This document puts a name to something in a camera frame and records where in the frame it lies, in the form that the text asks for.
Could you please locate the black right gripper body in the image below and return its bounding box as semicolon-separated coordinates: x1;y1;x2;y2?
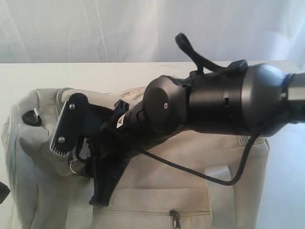
77;104;131;179

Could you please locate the beige fabric duffel bag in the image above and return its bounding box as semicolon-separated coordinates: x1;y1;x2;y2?
1;88;269;229

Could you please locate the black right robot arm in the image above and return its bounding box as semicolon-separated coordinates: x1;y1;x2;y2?
86;61;305;207

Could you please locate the white backdrop curtain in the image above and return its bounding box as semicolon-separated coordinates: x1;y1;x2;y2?
0;0;305;69

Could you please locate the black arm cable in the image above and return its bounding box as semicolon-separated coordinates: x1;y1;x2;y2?
133;33;294;186

